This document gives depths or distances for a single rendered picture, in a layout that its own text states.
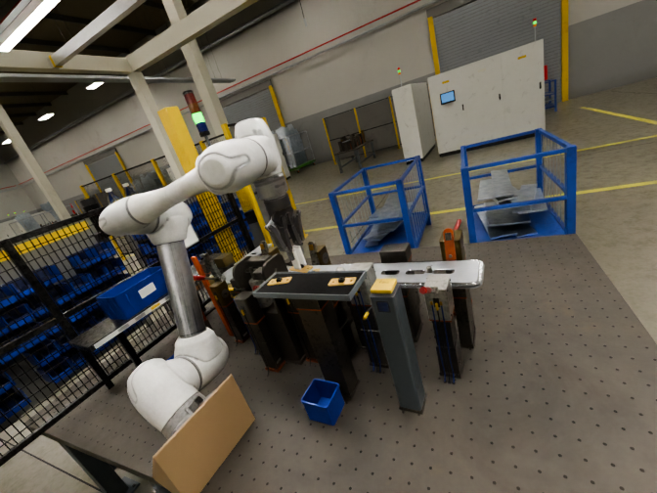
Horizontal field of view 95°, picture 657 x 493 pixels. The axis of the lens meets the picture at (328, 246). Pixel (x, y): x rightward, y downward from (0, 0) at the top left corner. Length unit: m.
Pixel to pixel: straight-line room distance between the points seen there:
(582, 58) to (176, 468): 15.40
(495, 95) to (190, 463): 8.76
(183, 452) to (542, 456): 0.98
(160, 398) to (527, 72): 8.85
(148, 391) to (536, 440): 1.15
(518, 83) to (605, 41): 6.87
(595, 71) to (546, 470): 14.96
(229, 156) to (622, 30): 15.36
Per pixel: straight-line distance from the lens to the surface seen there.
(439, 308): 1.02
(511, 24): 15.08
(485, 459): 1.05
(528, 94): 9.04
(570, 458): 1.08
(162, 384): 1.23
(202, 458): 1.21
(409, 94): 8.99
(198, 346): 1.32
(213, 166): 0.68
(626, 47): 15.75
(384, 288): 0.83
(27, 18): 4.33
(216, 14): 5.23
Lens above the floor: 1.59
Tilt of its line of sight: 21 degrees down
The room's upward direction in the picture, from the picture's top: 17 degrees counter-clockwise
